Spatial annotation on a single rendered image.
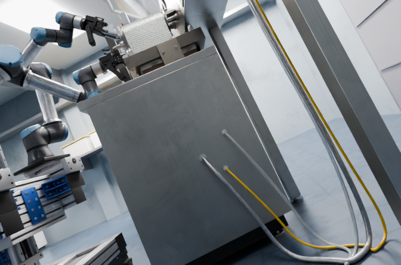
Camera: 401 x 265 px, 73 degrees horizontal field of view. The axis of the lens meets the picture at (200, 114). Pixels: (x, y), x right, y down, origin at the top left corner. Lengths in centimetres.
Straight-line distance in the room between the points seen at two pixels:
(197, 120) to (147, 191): 36
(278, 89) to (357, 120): 413
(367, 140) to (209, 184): 64
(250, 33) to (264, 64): 61
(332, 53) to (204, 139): 63
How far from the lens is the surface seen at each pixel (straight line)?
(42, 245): 638
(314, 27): 82
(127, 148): 121
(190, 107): 119
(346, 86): 80
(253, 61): 496
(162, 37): 158
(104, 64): 157
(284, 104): 489
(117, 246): 187
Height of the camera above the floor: 50
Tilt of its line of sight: 6 degrees up
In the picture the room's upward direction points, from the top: 25 degrees counter-clockwise
